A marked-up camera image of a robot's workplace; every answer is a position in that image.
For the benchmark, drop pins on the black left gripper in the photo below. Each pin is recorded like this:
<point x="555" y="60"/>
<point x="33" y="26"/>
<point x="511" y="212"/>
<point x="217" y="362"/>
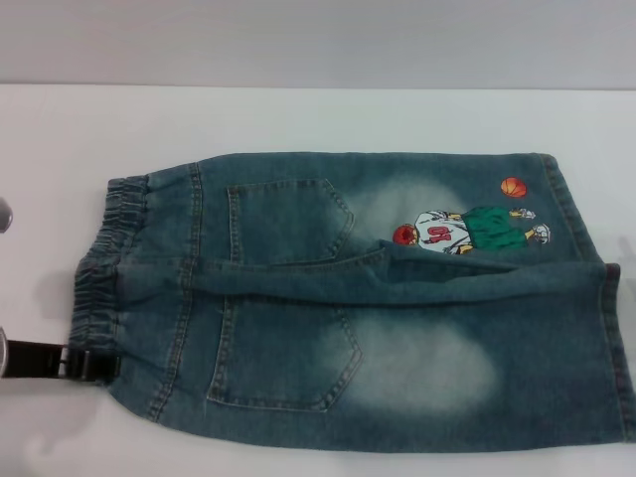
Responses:
<point x="35" y="359"/>

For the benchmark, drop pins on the blue denim shorts with cartoon print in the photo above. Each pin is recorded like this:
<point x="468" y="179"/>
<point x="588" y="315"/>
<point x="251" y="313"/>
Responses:
<point x="397" y="323"/>

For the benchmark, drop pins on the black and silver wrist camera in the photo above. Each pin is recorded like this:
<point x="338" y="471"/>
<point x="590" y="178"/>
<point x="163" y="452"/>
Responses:
<point x="4" y="216"/>

